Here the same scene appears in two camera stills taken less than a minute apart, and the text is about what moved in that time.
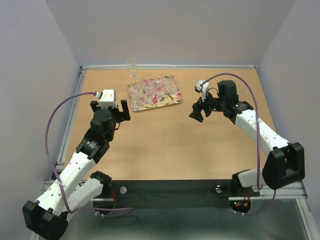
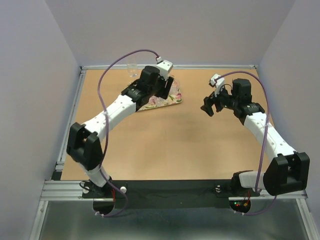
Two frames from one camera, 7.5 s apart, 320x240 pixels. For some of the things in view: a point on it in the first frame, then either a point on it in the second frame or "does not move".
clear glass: (174, 86) does not move
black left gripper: (121, 115) -> (167, 89)
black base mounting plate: (239, 199) does not move
